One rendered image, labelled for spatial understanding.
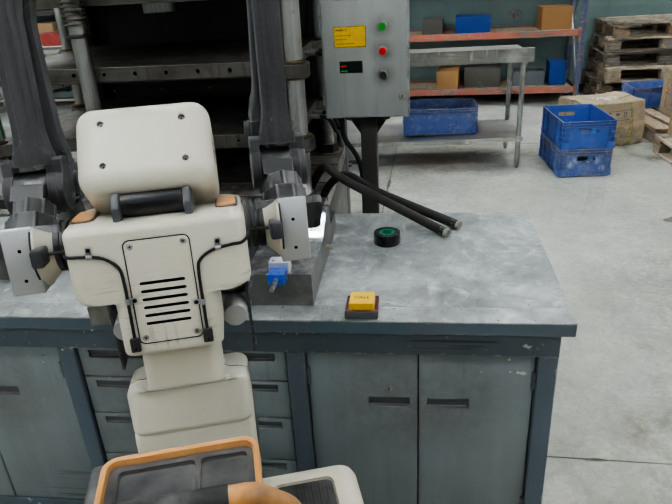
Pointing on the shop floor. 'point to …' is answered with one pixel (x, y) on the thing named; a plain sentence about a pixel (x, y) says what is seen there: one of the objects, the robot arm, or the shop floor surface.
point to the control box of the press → (365, 72)
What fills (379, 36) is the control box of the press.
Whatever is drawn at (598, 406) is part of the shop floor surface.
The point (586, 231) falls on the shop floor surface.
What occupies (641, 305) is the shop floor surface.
